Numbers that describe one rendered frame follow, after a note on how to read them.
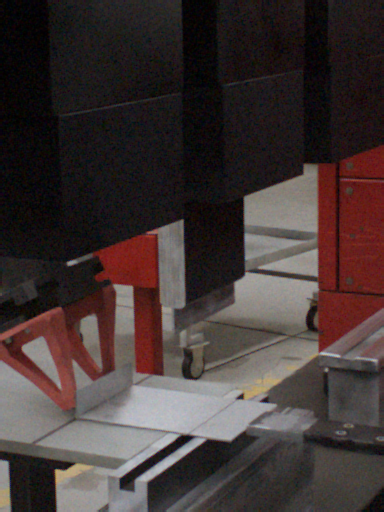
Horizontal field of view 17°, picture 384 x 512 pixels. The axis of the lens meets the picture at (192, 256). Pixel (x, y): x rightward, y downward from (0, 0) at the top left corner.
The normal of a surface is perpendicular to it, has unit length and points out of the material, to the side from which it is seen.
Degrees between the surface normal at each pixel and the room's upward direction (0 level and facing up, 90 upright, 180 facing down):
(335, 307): 90
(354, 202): 90
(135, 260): 90
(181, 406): 0
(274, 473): 90
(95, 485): 0
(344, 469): 0
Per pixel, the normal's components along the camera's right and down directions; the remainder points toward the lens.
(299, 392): -0.03, -0.98
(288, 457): 0.89, 0.07
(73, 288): 0.77, -0.39
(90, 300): -0.50, 0.14
